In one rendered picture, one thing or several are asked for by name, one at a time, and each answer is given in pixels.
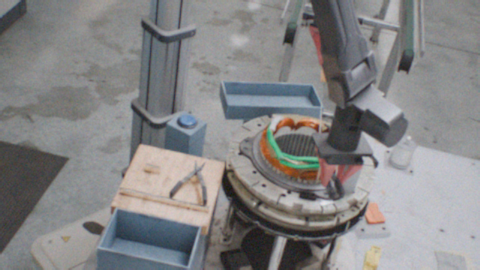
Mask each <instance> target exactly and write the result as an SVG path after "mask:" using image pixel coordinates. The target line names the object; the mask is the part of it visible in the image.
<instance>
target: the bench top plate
mask: <svg viewBox="0 0 480 270"><path fill-rule="evenodd" d="M362 133H363V134H364V137H365V138H366V137H367V139H366V140H368V143H369V145H370V147H371V148H372V149H373V155H374V157H375V158H376V159H377V160H378V161H379V165H378V167H377V168H375V179H374V181H372V180H370V181H372V182H374V183H373V187H372V189H371V191H370V194H369V197H368V200H373V201H374V202H375V203H376V204H377V205H378V206H379V207H378V209H379V211H380V212H382V214H383V216H384V218H385V224H388V227H389V229H390V230H391V235H390V237H386V238H364V239H357V238H356V234H355V233H354V231H353V233H352V231H351V232H348V233H347V234H345V237H346V239H347V241H348V242H349V244H350V246H351V248H352V252H354V254H355V261H356V270H363V267H364V262H365V254H366V252H367V251H370V250H371V247H372V245H376V246H378V247H381V248H382V255H381V257H380V260H379V265H378V268H377V270H422V266H425V267H429V268H432V269H438V262H437V255H436V254H435V251H443V252H447V253H449V249H451V250H455V251H461V252H464V253H468V254H471V255H472V264H473V268H474V269H480V160H475V159H472V158H468V157H463V156H460V155H456V154H450V153H447V152H444V151H438V150H435V149H432V148H426V147H423V146H419V145H418V147H417V149H416V150H415V151H414V154H413V155H412V156H413V157H414V160H415V174H414V175H407V174H404V173H402V172H396V171H393V170H390V169H385V168H384V151H385V150H389V151H392V152H393V149H394V147H395V146H393V147H391V148H387V147H385V146H384V145H383V144H381V143H380V144H378V143H375V142H374V138H372V137H371V136H369V135H367V134H366V133H365V132H362ZM374 144H375V145H374ZM374 146H375V147H376V148H375V147H374ZM381 191H385V193H386V194H382V193H381ZM383 195H385V196H383ZM387 195H388V196H387ZM380 197H381V198H380ZM384 198H385V199H384ZM379 201H380V202H379ZM227 202H228V200H227V198H226V197H225V195H224V192H223V189H222V186H221V183H220V188H219V192H218V197H217V204H216V208H218V207H219V206H221V205H223V204H224V203H227ZM380 204H381V205H380ZM393 207H394V208H393ZM399 213H400V214H399ZM111 218H112V217H111ZM111 218H110V219H109V222H110V220H111ZM109 222H108V224H109ZM108 224H107V225H108ZM107 225H106V226H105V227H104V229H103V232H102V233H101V234H100V237H99V239H98V240H97V242H96V244H95V246H94V248H93V249H92V251H91V253H90V255H89V257H88V259H87V260H86V262H85V265H84V266H83V267H82V270H96V266H97V247H98V244H99V242H100V240H101V238H102V236H103V234H104V231H105V229H106V228H107ZM365 241H366V242H368V243H369V244H368V243H366V242H365ZM414 258H415V259H414ZM396 260H397V261H396ZM401 260H402V261H403V262H402V261H401ZM409 260H410V261H409ZM413 260H414V261H413ZM419 261H421V262H419ZM412 263H413V264H412ZM408 266H409V267H408ZM412 266H413V267H412ZM414 267H415V268H414Z"/></svg>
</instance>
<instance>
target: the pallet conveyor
mask: <svg viewBox="0 0 480 270"><path fill-rule="evenodd" d="M390 1H391V0H382V4H381V7H380V9H379V15H378V14H377V15H376V16H373V18H370V17H367V16H361V15H358V14H356V16H357V17H361V18H364V25H366V26H372V27H374V30H373V36H372V37H370V38H369V41H370V45H371V46H372V47H376V43H377V42H379V39H378V37H379V36H380V32H381V30H382V29H385V30H389V31H392V32H393V31H395V32H397V34H396V38H395V40H394V44H393V47H392V49H391V53H390V55H389V56H388V60H387V62H386V65H385V69H384V71H383V74H382V78H381V80H380V83H379V87H378V89H377V90H378V91H380V92H382V93H383V94H384V98H385V99H386V95H387V93H388V90H389V86H390V84H391V81H392V77H393V75H394V73H395V69H396V67H398V71H397V72H398V73H400V71H405V72H406V74H409V72H410V68H411V67H415V66H416V63H417V61H418V58H419V51H418V25H419V50H420V57H423V55H424V53H425V39H424V21H423V20H424V4H423V0H400V7H399V23H395V22H389V21H388V22H386V21H384V20H385V17H386V13H387V10H388V8H389V3H390ZM418 1H419V13H418V23H417V10H418ZM290 2H291V0H287V2H286V6H285V8H284V10H283V14H282V16H281V18H280V25H283V22H284V18H285V16H286V14H287V10H288V7H289V6H290ZM303 12H314V11H313V8H312V5H311V0H295V4H294V5H293V8H292V12H291V14H290V17H289V21H288V23H287V27H286V33H285V36H284V40H283V45H284V44H285V43H287V45H286V51H285V54H284V57H283V62H282V65H281V69H280V77H279V81H278V82H279V83H287V80H288V77H289V73H290V68H291V64H292V60H293V55H294V51H295V48H296V41H297V38H298V35H299V29H302V30H304V28H305V26H306V25H307V24H308V23H307V22H306V20H304V19H302V15H303ZM333 115H334V113H333V112H329V111H326V110H323V112H322V117H323V118H326V119H331V120H332V119H333Z"/></svg>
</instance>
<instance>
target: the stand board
mask: <svg viewBox="0 0 480 270"><path fill-rule="evenodd" d="M196 160H197V165H198V167H201V165H202V164H203V163H204V162H205V165H204V167H203V168H202V171H200V172H201V174H202V176H203V181H204V183H205V186H206V190H207V205H206V206H209V211H208V213H207V212H204V211H197V210H193V209H187V208H181V207H178V206H174V205H168V204H164V203H161V202H155V201H151V200H147V199H141V198H137V197H134V196H128V195H124V194H120V193H119V192H120V188H127V189H131V190H135V191H141V192H145V193H148V194H154V195H158V196H162V197H165V198H166V197H168V198H170V191H171V190H172V189H173V187H174V186H175V185H176V184H177V183H178V181H181V180H182V179H183V178H184V177H186V176H187V175H188V174H190V173H191V172H192V171H194V168H195V162H196ZM146 164H152V165H156V166H159V167H160V175H158V174H154V173H151V172H146ZM224 168H225V163H223V162H220V161H216V160H209V159H206V158H202V157H197V156H193V155H189V154H183V153H179V152H176V151H170V150H166V149H162V148H155V147H152V146H148V145H142V144H140V145H139V148H138V149H137V151H136V154H135V156H134V158H133V160H132V162H131V164H130V167H129V169H128V171H127V173H126V175H125V177H124V180H123V182H122V183H121V186H120V188H119V189H118V192H117V194H116V196H115V199H114V200H113V202H112V205H111V215H113V213H114V211H115V210H116V207H117V208H121V209H127V210H131V211H135V212H141V213H144V214H148V215H154V216H158V217H162V218H167V219H171V220H178V221H184V222H187V223H191V224H197V225H200V226H202V227H201V233H200V234H203V235H206V233H207V230H208V227H209V222H210V219H211V216H212V212H213V208H214V206H215V201H216V199H217V195H218V191H219V188H220V185H221V180H222V177H223V174H224ZM173 199H175V200H181V201H185V202H189V203H194V204H198V205H201V206H202V205H203V201H202V189H201V187H200V184H198V183H196V182H192V181H191V182H188V181H187V182H186V183H185V184H183V185H182V188H181V189H180V191H179V192H178V193H177V194H176V195H175V196H174V197H173Z"/></svg>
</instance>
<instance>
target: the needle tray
mask: <svg viewBox="0 0 480 270"><path fill-rule="evenodd" d="M219 97H220V102H221V106H222V109H223V114H224V118H225V120H244V121H243V125H244V124H246V123H248V122H250V121H252V120H254V119H258V118H260V117H263V116H268V117H269V118H270V119H272V115H280V114H286V115H298V116H307V117H311V118H314V119H319V120H320V113H321V118H322V114H323V110H324V107H323V104H322V112H321V100H320V98H319V95H318V94H317V91H316V89H315V88H314V84H305V83H282V82H239V81H221V82H220V91H219Z"/></svg>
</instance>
